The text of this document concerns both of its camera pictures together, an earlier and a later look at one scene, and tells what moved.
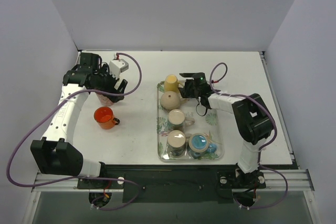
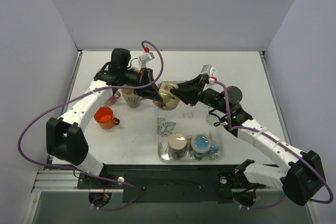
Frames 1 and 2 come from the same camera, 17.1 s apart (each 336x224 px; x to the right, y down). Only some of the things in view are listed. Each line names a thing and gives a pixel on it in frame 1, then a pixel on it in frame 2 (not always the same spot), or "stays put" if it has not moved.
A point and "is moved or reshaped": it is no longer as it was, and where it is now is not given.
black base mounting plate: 204,183 stays put
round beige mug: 171,100 is moved or reshaped
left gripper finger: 119,87 -> 148,76
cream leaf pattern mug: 177,120 -> 132,99
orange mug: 104,117 stays put
